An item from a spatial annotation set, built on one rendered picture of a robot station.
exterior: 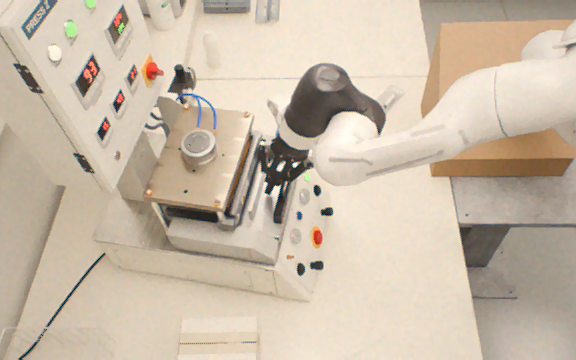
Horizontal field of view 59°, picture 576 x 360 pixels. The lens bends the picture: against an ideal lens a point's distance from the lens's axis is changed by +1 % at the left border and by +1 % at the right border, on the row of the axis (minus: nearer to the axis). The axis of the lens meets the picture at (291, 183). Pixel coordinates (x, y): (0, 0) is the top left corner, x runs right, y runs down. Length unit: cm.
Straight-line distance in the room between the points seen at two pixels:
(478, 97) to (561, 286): 166
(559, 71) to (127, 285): 112
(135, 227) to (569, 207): 117
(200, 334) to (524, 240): 159
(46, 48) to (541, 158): 125
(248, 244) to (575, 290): 158
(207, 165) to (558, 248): 172
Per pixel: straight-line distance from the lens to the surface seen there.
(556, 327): 230
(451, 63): 150
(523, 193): 160
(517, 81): 79
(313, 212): 136
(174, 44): 194
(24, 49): 84
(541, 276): 237
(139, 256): 134
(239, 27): 203
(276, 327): 132
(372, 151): 82
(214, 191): 108
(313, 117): 90
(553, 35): 118
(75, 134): 96
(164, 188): 112
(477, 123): 80
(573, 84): 79
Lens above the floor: 200
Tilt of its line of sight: 56 degrees down
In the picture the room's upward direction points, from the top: 5 degrees counter-clockwise
